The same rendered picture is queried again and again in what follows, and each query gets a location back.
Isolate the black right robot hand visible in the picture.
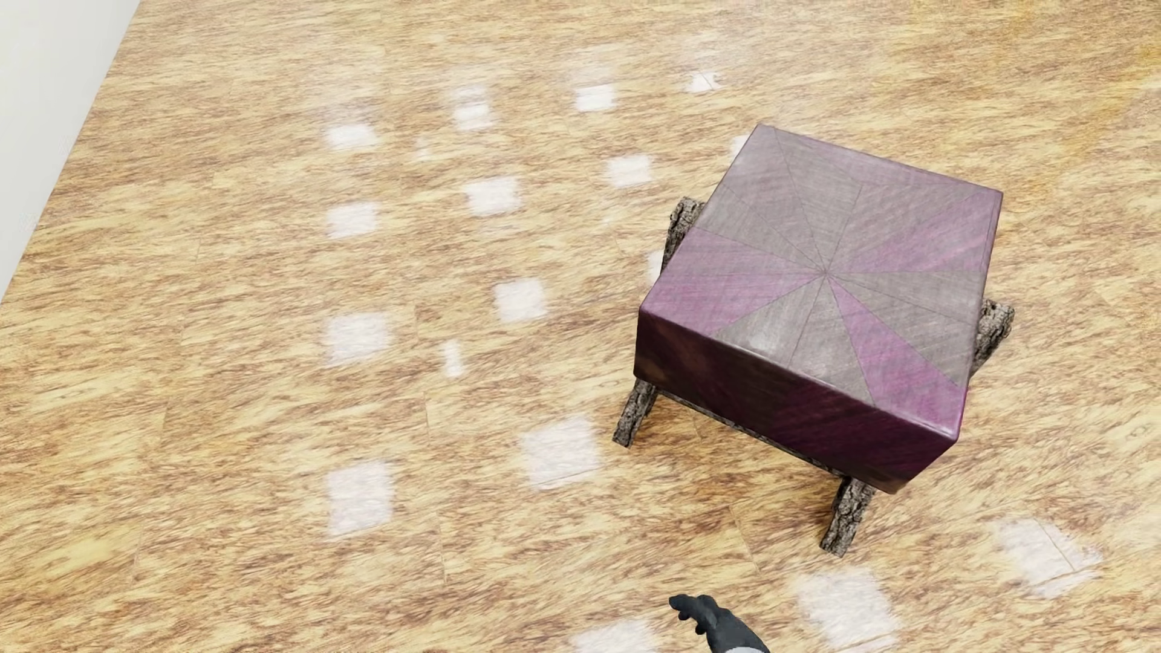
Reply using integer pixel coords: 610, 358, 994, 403
668, 594, 772, 653

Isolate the dark purple endtable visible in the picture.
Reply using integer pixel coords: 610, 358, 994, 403
612, 124, 1016, 558

